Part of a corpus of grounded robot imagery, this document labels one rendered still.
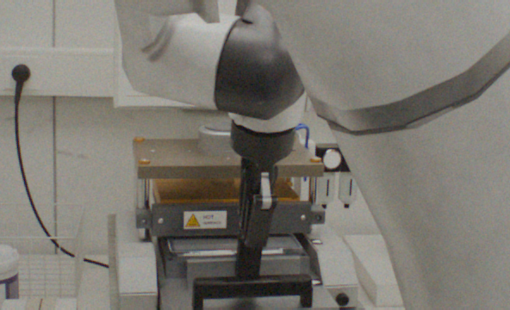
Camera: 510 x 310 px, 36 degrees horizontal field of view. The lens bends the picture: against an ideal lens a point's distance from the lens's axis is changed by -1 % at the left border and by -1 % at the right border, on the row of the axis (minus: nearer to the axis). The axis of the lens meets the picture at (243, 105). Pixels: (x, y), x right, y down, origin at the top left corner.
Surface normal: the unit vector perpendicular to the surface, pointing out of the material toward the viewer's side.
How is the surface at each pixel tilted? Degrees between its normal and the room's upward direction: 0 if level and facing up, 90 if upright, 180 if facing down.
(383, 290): 90
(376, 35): 106
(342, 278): 41
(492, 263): 92
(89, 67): 90
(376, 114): 118
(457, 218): 112
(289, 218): 90
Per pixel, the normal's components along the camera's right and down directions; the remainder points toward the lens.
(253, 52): -0.12, -0.37
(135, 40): -0.36, 0.86
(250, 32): 0.00, -0.68
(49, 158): 0.11, 0.17
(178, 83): -0.32, 0.56
